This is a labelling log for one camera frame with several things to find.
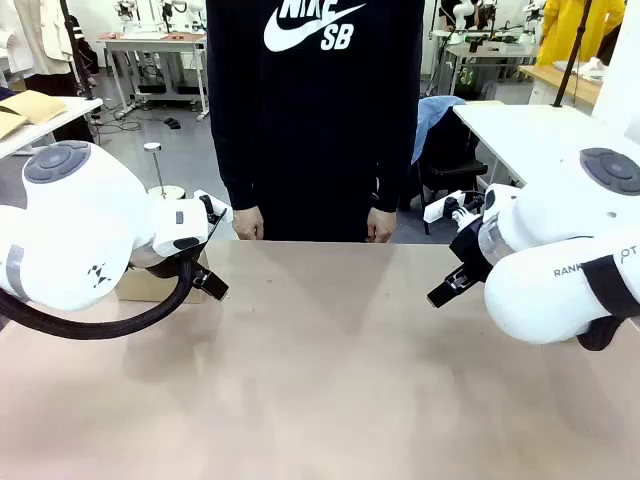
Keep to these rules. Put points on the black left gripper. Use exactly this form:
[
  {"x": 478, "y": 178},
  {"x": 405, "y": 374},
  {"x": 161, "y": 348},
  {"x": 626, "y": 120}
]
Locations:
[{"x": 172, "y": 267}]

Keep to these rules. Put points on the blue cloth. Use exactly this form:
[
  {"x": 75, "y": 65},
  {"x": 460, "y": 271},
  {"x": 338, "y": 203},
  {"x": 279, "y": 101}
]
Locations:
[{"x": 430, "y": 120}]

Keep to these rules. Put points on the black tripod pole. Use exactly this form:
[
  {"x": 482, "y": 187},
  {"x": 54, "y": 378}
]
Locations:
[
  {"x": 77, "y": 50},
  {"x": 570, "y": 55}
]

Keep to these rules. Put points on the small tan paper envelope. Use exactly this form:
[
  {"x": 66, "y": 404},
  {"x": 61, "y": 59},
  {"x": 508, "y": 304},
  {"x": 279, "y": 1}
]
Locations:
[{"x": 10, "y": 124}]

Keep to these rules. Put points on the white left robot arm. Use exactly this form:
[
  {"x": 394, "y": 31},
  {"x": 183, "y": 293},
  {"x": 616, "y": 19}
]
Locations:
[{"x": 75, "y": 225}]

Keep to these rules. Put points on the white side table with envelopes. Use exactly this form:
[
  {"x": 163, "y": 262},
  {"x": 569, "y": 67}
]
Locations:
[{"x": 55, "y": 122}]

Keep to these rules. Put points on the person's right hand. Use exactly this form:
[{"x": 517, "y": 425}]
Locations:
[{"x": 248, "y": 223}]

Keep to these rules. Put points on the black chair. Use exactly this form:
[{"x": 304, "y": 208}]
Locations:
[{"x": 452, "y": 165}]

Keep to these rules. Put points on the white background robot bench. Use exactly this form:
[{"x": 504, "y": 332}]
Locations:
[{"x": 490, "y": 47}]

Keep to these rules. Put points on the person's left forearm black sleeve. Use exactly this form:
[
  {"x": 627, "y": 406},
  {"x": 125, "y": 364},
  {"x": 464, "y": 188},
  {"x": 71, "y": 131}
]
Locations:
[{"x": 390, "y": 170}]

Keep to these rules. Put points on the person in yellow jacket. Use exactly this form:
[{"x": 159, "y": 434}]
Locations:
[{"x": 575, "y": 30}]

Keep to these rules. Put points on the white background workbench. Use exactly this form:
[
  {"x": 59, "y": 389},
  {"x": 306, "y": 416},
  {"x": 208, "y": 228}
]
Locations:
[{"x": 150, "y": 45}]

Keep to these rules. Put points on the person in white coat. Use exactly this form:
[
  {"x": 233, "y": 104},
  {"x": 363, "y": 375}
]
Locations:
[{"x": 35, "y": 35}]

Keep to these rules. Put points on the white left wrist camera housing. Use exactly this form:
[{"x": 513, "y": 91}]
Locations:
[{"x": 180, "y": 227}]

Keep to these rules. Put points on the brown cardboard drink carrier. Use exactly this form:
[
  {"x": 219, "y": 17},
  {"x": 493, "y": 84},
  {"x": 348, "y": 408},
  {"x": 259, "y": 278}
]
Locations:
[{"x": 145, "y": 290}]

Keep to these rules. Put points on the black Nike sweatshirt torso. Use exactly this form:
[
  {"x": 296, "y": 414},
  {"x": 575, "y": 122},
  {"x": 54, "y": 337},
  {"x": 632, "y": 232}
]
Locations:
[{"x": 310, "y": 125}]

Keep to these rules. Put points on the person's right forearm black sleeve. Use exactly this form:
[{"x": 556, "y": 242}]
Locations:
[{"x": 237, "y": 170}]

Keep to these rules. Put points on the wooden top table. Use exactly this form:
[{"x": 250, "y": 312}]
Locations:
[{"x": 560, "y": 80}]

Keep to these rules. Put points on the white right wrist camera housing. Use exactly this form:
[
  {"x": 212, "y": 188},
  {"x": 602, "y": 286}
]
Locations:
[{"x": 450, "y": 206}]

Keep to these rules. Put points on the large tan paper envelope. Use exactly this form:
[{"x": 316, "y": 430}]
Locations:
[{"x": 35, "y": 106}]

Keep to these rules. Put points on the metal stand with round base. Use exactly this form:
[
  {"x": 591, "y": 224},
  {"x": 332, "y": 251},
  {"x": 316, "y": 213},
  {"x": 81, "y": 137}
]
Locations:
[{"x": 159, "y": 170}]

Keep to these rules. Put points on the person's left hand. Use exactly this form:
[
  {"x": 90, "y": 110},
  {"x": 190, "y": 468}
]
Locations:
[{"x": 380, "y": 226}]

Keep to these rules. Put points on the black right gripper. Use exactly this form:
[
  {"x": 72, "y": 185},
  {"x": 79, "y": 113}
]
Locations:
[{"x": 472, "y": 250}]

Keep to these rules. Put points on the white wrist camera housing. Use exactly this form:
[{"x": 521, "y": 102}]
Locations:
[
  {"x": 450, "y": 206},
  {"x": 180, "y": 227}
]

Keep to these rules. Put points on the black left camera bracket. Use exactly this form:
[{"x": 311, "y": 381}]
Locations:
[{"x": 214, "y": 212}]

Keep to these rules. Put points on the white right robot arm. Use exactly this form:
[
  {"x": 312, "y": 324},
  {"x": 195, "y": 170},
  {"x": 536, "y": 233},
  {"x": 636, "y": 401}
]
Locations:
[{"x": 550, "y": 220}]

